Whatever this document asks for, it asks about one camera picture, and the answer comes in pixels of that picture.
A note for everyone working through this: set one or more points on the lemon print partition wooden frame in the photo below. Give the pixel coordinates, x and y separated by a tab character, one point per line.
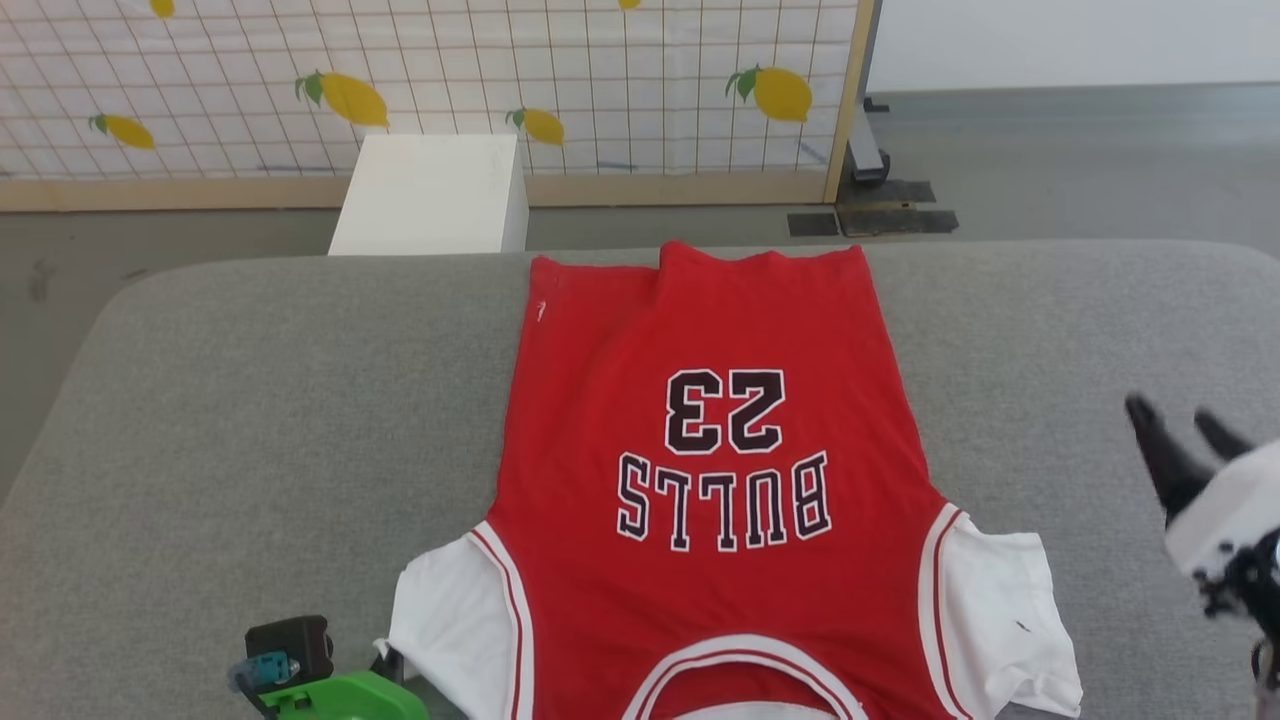
600	60

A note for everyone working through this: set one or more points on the white box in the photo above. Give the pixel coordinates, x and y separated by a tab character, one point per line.
430	195

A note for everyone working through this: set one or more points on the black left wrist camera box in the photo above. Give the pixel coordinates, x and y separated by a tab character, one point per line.
295	640

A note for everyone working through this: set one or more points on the long black floor tape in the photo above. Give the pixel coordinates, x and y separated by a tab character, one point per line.
910	222

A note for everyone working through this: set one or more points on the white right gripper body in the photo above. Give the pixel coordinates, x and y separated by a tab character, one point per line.
1235	505

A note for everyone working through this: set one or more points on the small black floor tape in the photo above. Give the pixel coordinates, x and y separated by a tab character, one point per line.
812	224

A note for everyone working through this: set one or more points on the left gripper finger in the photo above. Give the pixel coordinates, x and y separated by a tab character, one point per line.
392	665

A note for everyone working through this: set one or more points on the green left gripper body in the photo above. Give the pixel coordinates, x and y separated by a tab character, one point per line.
350	698

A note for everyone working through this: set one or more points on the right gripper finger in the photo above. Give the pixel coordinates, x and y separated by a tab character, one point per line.
1170	465
1222	437

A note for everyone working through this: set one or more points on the red basketball jersey white sleeves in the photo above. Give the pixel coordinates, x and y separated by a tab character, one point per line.
720	600

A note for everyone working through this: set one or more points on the grey metal leg with caster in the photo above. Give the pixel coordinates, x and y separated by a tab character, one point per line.
866	150

